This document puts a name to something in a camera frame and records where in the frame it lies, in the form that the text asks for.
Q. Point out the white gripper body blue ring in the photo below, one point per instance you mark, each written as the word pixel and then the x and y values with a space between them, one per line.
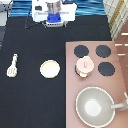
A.
pixel 58 19

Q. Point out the cream round plate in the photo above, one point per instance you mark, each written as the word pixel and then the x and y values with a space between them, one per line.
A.
pixel 49 68

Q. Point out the pink pot lid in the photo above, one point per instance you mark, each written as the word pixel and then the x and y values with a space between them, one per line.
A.
pixel 85 63

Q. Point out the cream slotted spatula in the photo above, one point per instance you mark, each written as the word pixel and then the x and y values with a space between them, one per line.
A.
pixel 12 69

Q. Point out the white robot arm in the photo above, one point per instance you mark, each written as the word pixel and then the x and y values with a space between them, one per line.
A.
pixel 53 13

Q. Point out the black burner top left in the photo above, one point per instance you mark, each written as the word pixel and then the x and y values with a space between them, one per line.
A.
pixel 81 51

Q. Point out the black burner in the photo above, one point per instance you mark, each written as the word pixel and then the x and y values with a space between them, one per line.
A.
pixel 106 69
pixel 103 51
pixel 81 51

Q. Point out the black burner top right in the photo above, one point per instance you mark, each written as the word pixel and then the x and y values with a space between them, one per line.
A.
pixel 103 51

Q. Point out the black burner bottom right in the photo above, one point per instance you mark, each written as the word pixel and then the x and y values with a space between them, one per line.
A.
pixel 106 69

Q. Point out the pink stove top board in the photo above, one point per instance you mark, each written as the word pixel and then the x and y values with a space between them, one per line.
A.
pixel 114 84

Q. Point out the black table mat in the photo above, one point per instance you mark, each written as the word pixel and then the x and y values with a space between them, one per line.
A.
pixel 29 100

